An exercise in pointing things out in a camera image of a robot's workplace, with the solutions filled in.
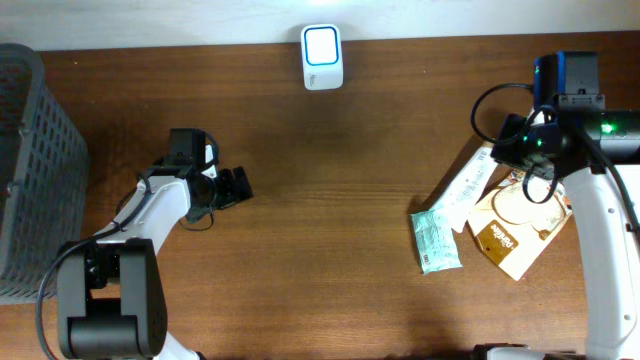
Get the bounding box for beige brown snack bag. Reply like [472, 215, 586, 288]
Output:
[468, 170, 572, 281]

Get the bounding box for white cream tube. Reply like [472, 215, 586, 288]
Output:
[434, 142, 497, 233]

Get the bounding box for teal wipes packet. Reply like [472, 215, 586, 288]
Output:
[411, 210, 462, 274]

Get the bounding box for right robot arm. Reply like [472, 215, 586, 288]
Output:
[490, 51, 639, 359]

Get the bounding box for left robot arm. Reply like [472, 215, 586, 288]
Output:
[51, 128, 253, 359]

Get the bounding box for white barcode scanner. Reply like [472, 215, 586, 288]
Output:
[300, 24, 344, 91]

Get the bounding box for grey plastic mesh basket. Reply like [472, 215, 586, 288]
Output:
[1, 43, 90, 305]

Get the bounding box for left black cable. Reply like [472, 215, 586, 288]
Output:
[34, 130, 221, 360]

